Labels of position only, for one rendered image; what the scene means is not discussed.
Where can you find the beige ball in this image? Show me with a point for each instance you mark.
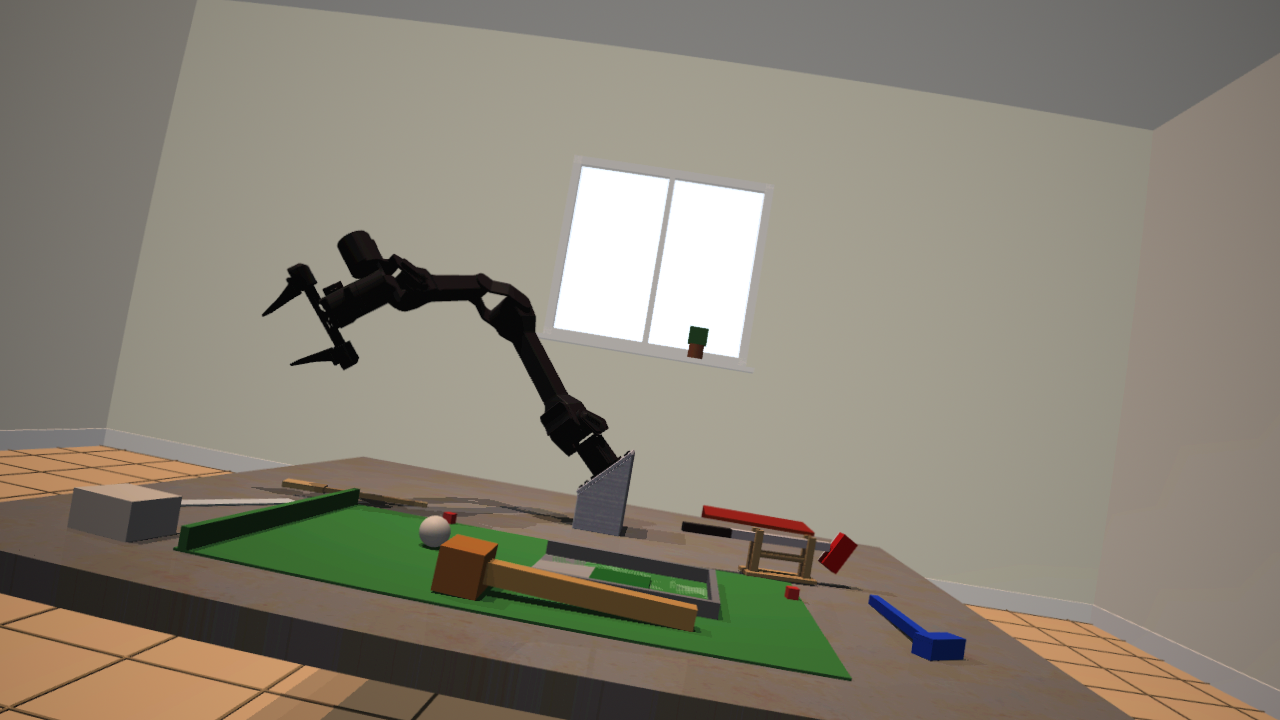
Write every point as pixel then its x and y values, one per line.
pixel 434 531

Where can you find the green flat mat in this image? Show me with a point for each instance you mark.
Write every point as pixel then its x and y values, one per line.
pixel 378 550

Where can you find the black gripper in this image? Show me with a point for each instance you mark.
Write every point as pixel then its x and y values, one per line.
pixel 342 306

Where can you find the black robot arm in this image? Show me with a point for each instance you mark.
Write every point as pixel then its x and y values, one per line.
pixel 566 420

